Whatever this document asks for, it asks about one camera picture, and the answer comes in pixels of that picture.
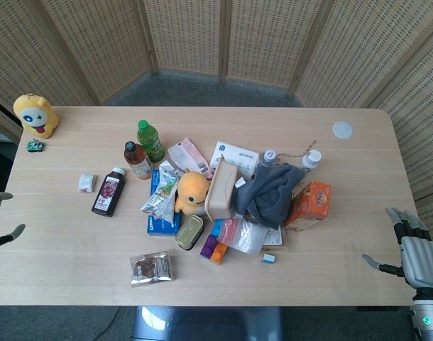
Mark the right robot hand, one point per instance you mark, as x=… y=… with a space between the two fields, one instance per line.
x=414 y=248

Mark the small white red packet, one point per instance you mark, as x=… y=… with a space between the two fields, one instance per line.
x=87 y=183

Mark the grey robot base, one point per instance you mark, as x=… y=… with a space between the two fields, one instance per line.
x=206 y=324

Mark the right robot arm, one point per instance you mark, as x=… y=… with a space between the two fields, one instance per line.
x=426 y=316

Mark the small green candy packet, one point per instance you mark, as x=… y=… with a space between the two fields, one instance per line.
x=35 y=145

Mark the orange carton box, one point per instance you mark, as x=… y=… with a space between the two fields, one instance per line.
x=310 y=204

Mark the dark grape juice bottle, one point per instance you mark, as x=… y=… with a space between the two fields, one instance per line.
x=108 y=192

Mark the yellow plush toy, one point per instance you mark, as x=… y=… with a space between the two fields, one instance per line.
x=35 y=115

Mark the white pill bottle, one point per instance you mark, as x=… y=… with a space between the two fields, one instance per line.
x=311 y=160

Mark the round white table cap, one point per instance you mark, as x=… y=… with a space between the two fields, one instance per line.
x=342 y=129

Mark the white printed card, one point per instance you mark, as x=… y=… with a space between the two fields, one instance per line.
x=275 y=237

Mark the small blue white eraser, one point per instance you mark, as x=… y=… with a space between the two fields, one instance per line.
x=269 y=258

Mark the brown cookie packet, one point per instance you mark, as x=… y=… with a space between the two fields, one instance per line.
x=152 y=268

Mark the grey cloth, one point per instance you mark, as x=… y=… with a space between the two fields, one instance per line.
x=266 y=193

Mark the brown tea bottle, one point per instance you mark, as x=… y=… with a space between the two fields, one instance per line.
x=137 y=161

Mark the blue oreo box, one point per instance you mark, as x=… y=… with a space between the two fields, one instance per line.
x=159 y=225

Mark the green white snack bag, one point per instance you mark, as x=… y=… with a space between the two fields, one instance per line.
x=163 y=197

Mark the clear zip bag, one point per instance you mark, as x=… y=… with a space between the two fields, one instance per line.
x=245 y=235

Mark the clear water bottle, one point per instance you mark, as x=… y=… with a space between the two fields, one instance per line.
x=268 y=158

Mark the green tea bottle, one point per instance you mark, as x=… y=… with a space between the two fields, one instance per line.
x=150 y=141

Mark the olive tin can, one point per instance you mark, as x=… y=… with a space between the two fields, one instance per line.
x=190 y=232

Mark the orange building block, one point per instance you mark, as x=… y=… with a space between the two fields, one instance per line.
x=220 y=253

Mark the blue building block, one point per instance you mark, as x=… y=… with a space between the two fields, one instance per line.
x=218 y=227

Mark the orange plush duck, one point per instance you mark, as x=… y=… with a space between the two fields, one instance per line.
x=191 y=192

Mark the white tissue pack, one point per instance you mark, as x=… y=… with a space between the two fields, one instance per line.
x=234 y=158

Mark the beige tissue box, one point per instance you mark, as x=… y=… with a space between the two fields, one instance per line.
x=220 y=192

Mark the purple building block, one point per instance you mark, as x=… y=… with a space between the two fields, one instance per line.
x=209 y=246

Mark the pink white snack packet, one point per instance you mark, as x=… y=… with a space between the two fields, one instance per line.
x=190 y=156

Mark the wooden folding screen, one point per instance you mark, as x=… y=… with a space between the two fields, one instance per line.
x=216 y=46

